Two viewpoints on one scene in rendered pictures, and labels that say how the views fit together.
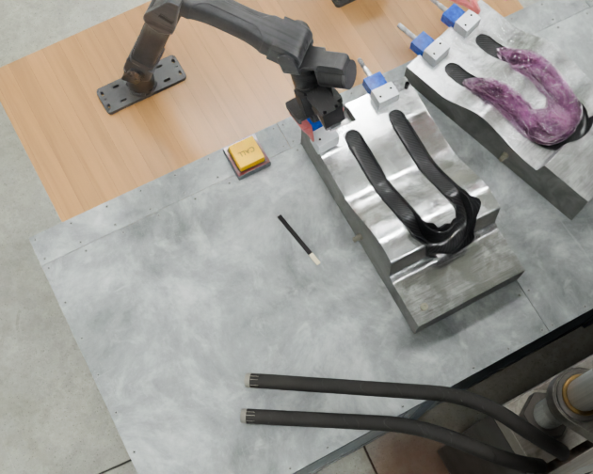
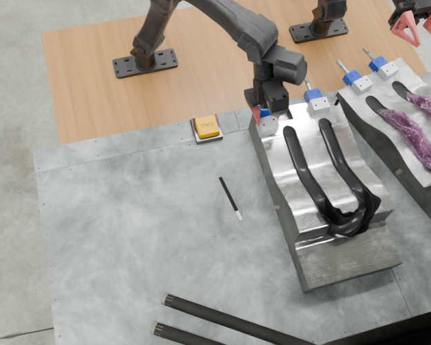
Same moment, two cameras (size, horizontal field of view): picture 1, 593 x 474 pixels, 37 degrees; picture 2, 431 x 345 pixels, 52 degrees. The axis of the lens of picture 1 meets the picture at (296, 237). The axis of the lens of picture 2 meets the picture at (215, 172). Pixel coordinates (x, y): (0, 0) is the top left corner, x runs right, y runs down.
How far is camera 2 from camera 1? 68 cm
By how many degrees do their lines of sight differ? 5
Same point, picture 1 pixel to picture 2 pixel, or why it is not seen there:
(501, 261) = (384, 252)
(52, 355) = not seen: hidden behind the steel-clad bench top
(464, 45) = (383, 85)
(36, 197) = not seen: hidden behind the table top
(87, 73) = (109, 48)
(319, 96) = (272, 87)
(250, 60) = (226, 64)
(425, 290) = (321, 260)
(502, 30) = (412, 81)
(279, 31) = (252, 23)
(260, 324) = (185, 256)
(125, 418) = (61, 307)
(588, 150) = not seen: outside the picture
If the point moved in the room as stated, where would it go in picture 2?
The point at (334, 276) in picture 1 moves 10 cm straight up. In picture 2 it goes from (251, 233) to (256, 222)
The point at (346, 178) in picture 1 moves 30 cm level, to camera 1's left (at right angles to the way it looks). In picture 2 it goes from (277, 159) to (173, 127)
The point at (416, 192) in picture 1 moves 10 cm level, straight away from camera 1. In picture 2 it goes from (329, 182) to (347, 155)
